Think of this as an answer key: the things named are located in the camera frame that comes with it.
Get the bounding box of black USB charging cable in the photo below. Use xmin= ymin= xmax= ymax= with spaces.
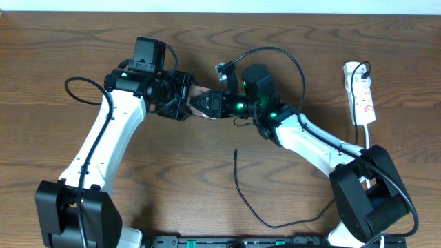
xmin=233 ymin=61 xmax=371 ymax=229

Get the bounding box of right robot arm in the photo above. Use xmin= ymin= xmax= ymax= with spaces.
xmin=190 ymin=64 xmax=415 ymax=247

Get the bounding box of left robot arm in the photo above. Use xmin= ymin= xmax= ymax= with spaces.
xmin=35 ymin=37 xmax=193 ymax=247

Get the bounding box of Galaxy S25 Ultra smartphone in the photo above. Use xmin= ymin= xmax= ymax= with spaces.
xmin=185 ymin=85 xmax=216 ymax=121

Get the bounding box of white power strip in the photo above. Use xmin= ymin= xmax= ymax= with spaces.
xmin=343 ymin=61 xmax=376 ymax=125

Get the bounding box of white power strip cord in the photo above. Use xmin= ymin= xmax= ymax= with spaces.
xmin=362 ymin=124 xmax=385 ymax=248

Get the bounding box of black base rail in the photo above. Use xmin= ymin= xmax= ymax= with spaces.
xmin=141 ymin=234 xmax=407 ymax=248

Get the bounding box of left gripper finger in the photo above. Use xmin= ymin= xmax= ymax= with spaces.
xmin=175 ymin=71 xmax=196 ymax=90
xmin=156 ymin=94 xmax=192 ymax=121

